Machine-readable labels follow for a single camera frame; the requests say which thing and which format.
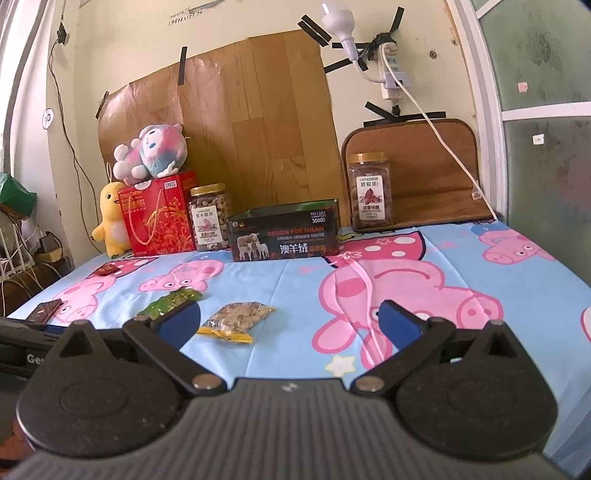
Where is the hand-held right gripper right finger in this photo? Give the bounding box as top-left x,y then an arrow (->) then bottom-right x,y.
352,300 -> 532,398

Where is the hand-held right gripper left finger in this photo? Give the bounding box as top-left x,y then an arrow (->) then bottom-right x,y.
44,301 -> 228,398

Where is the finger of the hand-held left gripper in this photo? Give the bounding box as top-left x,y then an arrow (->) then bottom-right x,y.
0,317 -> 71,333

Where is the green snack packet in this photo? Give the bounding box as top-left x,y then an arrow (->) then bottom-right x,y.
136,287 -> 204,321

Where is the clear nut packet yellow edge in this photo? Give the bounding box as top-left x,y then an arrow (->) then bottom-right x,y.
197,301 -> 276,344

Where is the black box with sheep print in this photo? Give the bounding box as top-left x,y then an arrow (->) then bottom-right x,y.
226,198 -> 341,263

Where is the small dark brown packet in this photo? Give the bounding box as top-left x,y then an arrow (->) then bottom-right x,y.
25,299 -> 63,323

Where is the black power adapter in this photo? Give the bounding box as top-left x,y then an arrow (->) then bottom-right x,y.
37,233 -> 63,260

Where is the cashew jar with gold lid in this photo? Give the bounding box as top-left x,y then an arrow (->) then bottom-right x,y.
189,183 -> 232,252

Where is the red gift box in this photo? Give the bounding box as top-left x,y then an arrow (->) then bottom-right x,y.
117,170 -> 197,258

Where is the pig-print blue blanket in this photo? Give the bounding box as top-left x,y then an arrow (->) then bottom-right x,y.
7,220 -> 591,462

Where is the yellow duck plush toy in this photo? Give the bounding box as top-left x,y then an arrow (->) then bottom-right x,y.
91,181 -> 132,258

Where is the pecan jar with gold lid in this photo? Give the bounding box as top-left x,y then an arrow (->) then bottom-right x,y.
347,151 -> 395,229

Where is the green bag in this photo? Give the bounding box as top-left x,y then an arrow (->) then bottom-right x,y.
0,173 -> 38,217

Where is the brown seat cushion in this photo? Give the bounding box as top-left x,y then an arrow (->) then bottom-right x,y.
341,119 -> 499,229

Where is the pink and blue plush toy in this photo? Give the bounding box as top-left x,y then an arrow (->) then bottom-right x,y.
113,124 -> 188,182

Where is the frosted glass door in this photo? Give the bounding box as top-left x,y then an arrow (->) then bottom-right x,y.
445,0 -> 591,324

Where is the wood-pattern sheet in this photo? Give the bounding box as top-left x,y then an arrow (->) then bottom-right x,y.
98,28 -> 347,222

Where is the white power strip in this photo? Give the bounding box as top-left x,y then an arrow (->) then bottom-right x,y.
375,41 -> 408,104

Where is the white bulb lamp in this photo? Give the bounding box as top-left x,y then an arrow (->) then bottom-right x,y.
321,2 -> 386,86

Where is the white charger cable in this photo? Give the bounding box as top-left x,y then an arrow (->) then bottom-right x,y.
382,58 -> 504,222

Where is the black wall wire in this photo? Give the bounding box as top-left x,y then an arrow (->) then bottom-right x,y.
48,23 -> 105,217

